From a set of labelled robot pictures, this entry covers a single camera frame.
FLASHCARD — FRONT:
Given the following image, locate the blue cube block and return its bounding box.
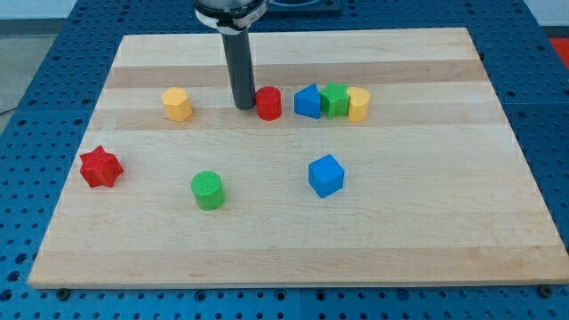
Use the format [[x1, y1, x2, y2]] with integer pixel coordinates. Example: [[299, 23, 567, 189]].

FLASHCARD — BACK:
[[308, 155, 345, 198]]

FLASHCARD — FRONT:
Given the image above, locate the red cylinder block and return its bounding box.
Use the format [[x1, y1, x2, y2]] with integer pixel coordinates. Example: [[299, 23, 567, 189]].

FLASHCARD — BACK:
[[255, 86, 282, 121]]

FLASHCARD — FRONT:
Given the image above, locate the blue triangle block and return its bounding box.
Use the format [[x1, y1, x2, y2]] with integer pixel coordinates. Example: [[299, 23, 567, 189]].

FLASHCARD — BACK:
[[293, 84, 321, 119]]

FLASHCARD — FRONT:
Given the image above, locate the red star block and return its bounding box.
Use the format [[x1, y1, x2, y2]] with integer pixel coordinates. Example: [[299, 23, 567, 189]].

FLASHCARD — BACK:
[[79, 146, 124, 188]]

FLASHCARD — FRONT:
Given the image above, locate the yellow hexagon block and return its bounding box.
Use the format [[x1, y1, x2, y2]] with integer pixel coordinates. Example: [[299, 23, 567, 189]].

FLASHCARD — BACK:
[[162, 87, 193, 122]]

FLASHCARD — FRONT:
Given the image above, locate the green star block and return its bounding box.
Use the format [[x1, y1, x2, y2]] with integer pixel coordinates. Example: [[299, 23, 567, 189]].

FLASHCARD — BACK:
[[319, 82, 350, 119]]

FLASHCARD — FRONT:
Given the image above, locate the yellow half-round block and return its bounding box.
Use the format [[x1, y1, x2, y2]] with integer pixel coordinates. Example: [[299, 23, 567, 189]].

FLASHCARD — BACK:
[[347, 87, 371, 122]]

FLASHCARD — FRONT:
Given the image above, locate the green cylinder block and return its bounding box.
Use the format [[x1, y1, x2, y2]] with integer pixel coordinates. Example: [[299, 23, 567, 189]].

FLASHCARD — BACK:
[[190, 171, 225, 211]]

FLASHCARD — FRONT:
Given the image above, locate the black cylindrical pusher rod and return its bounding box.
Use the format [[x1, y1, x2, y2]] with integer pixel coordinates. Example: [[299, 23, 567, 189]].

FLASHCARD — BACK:
[[221, 30, 255, 110]]

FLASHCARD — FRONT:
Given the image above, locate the wooden board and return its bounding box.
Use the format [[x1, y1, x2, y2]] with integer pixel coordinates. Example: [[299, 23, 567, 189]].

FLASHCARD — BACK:
[[28, 28, 568, 289]]

